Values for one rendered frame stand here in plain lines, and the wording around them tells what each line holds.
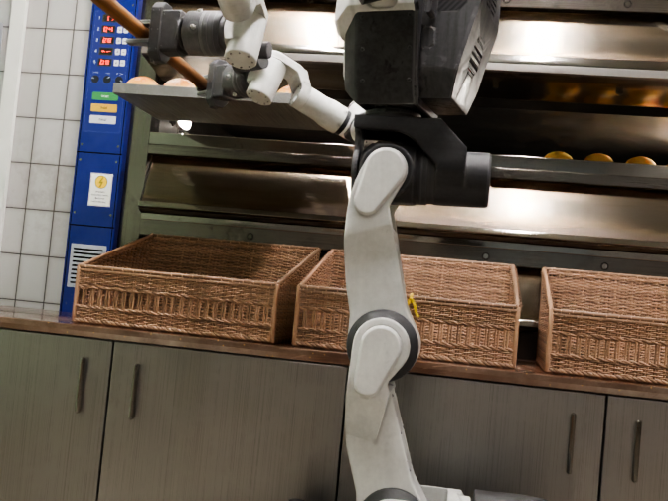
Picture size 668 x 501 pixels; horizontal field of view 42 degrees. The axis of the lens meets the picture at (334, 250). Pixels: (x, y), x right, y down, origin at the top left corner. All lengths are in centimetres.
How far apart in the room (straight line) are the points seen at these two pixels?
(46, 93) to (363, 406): 174
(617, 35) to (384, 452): 154
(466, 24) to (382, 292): 55
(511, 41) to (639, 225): 67
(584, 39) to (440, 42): 108
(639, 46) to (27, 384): 196
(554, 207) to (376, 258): 102
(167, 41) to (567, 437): 124
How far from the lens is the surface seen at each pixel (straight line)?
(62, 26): 310
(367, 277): 175
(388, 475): 178
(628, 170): 270
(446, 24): 176
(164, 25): 183
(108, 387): 230
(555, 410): 211
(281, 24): 285
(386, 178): 172
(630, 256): 267
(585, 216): 267
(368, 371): 170
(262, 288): 220
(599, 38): 278
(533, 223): 264
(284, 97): 230
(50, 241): 298
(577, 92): 270
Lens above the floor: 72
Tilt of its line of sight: 3 degrees up
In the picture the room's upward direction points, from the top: 5 degrees clockwise
